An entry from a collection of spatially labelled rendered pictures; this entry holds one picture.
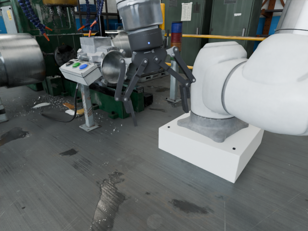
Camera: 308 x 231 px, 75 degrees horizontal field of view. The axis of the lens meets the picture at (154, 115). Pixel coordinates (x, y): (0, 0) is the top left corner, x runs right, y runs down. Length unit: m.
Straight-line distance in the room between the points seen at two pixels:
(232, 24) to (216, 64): 3.37
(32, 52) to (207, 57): 0.82
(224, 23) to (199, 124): 3.43
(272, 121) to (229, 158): 0.17
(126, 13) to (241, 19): 3.52
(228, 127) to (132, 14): 0.43
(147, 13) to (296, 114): 0.35
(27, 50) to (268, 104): 1.01
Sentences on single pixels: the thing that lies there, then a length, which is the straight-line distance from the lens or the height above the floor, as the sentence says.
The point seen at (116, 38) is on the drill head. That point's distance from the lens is 1.40.
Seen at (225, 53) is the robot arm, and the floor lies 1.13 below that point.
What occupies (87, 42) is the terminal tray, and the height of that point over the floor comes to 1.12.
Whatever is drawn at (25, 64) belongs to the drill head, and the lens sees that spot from 1.12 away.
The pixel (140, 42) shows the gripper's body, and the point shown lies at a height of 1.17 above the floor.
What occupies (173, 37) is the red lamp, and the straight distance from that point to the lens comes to 1.09.
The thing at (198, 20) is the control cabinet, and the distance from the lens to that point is 4.23.
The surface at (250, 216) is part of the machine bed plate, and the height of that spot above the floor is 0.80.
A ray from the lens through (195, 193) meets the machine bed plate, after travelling 0.58.
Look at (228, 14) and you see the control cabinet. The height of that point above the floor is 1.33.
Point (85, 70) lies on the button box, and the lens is 0.75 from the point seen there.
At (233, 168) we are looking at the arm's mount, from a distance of 0.61.
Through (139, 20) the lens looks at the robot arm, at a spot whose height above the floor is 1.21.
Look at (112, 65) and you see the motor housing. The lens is 1.15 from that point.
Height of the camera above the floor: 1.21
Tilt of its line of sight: 25 degrees down
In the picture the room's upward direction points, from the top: straight up
